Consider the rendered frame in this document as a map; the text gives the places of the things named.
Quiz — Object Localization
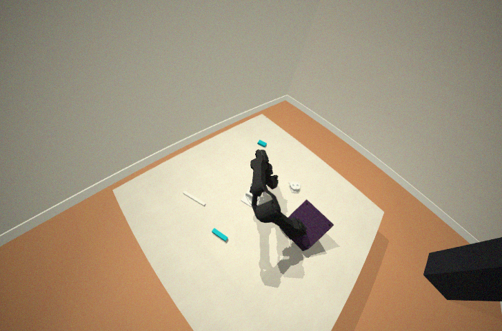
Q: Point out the teal rectangular block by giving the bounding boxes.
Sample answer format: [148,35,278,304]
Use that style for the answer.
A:
[212,228,227,241]

